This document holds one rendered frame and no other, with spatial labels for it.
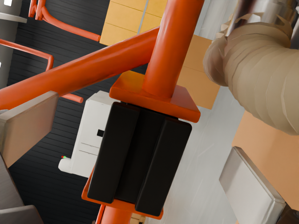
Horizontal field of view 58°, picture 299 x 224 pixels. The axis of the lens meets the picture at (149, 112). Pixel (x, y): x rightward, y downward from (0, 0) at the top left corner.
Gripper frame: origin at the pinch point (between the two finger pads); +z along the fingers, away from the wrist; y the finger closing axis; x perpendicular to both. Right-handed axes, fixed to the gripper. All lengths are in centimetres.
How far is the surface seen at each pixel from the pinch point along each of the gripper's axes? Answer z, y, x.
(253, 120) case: 15.3, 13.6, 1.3
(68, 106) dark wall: 1046, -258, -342
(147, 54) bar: 1.9, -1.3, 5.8
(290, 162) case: 5.0, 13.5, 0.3
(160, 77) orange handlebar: -0.1, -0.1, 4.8
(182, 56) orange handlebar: 0.2, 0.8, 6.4
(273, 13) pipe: 0.8, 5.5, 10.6
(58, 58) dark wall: 1048, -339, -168
